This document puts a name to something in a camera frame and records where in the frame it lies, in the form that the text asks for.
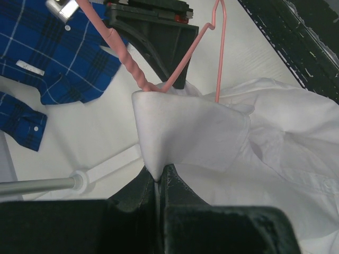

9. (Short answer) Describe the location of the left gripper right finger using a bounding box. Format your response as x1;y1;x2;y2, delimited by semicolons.
159;165;301;253

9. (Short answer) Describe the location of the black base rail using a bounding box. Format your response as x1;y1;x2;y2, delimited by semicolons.
239;0;338;102

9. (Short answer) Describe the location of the white shirt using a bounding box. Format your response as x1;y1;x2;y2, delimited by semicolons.
132;78;338;253

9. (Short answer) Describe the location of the blue plaid shirt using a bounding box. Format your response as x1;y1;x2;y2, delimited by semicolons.
0;0;130;152

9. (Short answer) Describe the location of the pink wire hanger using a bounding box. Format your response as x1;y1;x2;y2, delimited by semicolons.
76;0;227;103

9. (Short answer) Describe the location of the metal clothes rack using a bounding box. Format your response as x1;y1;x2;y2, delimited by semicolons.
1;144;141;200

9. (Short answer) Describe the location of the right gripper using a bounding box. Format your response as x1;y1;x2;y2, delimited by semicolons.
104;0;199;82

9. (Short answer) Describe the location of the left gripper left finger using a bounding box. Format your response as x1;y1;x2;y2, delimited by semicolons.
1;169;156;253

